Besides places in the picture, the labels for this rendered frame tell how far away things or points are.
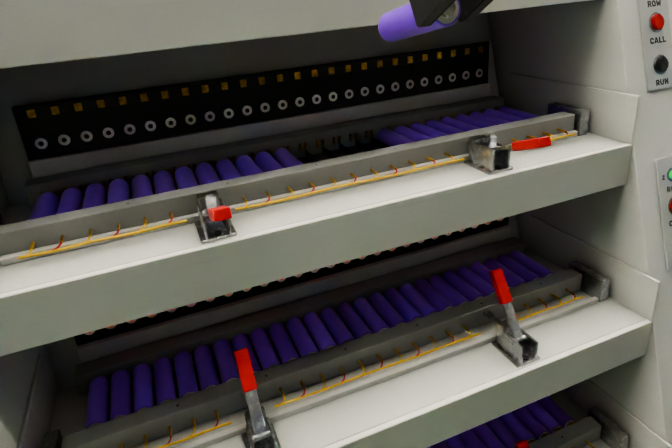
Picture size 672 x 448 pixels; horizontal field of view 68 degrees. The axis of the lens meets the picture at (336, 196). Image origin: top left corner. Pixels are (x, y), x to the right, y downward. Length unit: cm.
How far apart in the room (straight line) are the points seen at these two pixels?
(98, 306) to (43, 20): 20
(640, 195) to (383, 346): 31
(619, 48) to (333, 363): 43
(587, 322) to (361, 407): 27
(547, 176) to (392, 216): 17
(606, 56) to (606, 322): 28
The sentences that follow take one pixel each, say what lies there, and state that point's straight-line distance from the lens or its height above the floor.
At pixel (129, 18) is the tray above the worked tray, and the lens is 41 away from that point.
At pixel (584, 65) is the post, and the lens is 63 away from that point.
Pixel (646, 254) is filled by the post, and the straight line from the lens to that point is 63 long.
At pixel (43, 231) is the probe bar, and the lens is 45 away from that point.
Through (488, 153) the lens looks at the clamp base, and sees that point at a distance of 49.
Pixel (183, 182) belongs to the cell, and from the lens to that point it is 48.
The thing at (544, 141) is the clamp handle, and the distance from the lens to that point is 45.
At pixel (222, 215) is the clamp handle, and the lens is 34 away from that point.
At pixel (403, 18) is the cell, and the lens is 30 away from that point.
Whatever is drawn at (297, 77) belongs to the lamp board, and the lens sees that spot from 58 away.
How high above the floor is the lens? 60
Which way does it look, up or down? 7 degrees down
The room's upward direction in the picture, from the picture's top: 11 degrees counter-clockwise
